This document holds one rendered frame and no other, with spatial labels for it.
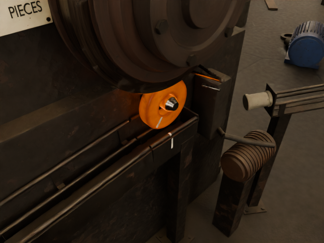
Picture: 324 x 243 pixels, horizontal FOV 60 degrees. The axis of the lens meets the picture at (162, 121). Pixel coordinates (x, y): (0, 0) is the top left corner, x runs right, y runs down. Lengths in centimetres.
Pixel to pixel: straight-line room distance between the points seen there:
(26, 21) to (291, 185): 152
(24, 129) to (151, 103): 30
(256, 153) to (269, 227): 55
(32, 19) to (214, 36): 37
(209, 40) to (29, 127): 43
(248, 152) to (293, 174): 77
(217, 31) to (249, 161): 56
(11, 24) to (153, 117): 38
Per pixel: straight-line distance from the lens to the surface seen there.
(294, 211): 165
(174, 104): 74
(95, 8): 49
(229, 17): 66
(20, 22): 61
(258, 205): 159
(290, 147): 197
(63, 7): 53
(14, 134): 66
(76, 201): 73
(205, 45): 62
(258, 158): 109
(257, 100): 106
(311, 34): 276
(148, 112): 72
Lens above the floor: 127
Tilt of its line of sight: 40 degrees down
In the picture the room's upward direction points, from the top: straight up
